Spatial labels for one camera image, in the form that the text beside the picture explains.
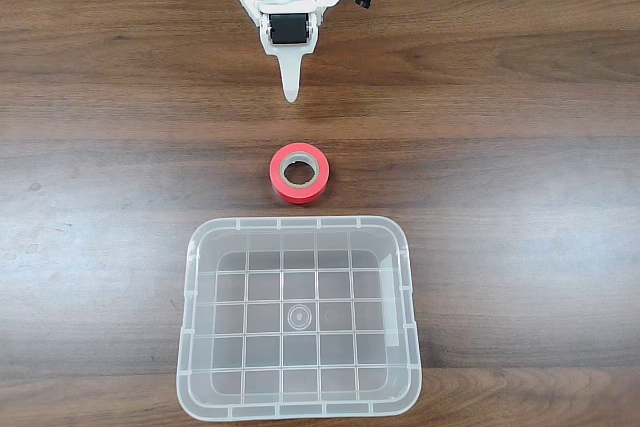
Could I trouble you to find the red tape roll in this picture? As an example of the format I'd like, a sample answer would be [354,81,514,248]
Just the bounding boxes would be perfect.
[269,142,332,207]

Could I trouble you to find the clear plastic box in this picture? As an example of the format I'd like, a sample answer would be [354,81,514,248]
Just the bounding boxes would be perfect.
[174,215,424,422]

